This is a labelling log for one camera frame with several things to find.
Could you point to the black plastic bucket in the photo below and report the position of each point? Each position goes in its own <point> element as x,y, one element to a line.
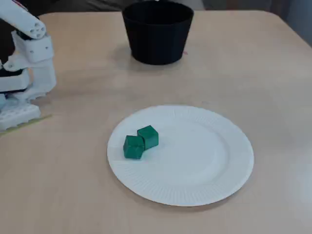
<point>158,36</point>

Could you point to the green block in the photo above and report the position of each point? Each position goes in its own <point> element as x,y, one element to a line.
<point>149,136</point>
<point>133,148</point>

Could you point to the white paper plate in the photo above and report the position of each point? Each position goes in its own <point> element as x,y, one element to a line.
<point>195,165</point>

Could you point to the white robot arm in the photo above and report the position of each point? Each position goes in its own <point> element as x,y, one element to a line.
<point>36,53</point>

